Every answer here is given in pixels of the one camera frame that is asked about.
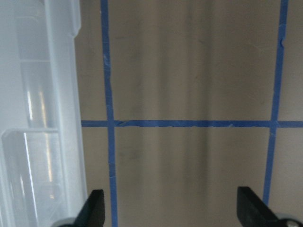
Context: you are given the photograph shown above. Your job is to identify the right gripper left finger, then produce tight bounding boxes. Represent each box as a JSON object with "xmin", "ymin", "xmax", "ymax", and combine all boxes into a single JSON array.
[{"xmin": 74, "ymin": 189, "xmax": 105, "ymax": 227}]

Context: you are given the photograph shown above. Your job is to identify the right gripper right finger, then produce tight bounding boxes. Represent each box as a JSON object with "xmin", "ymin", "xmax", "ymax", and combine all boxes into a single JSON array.
[{"xmin": 236, "ymin": 186, "xmax": 284, "ymax": 227}]

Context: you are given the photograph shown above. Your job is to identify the clear plastic box lid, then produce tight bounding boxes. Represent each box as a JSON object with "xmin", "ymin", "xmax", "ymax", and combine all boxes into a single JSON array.
[{"xmin": 0, "ymin": 0, "xmax": 88, "ymax": 227}]

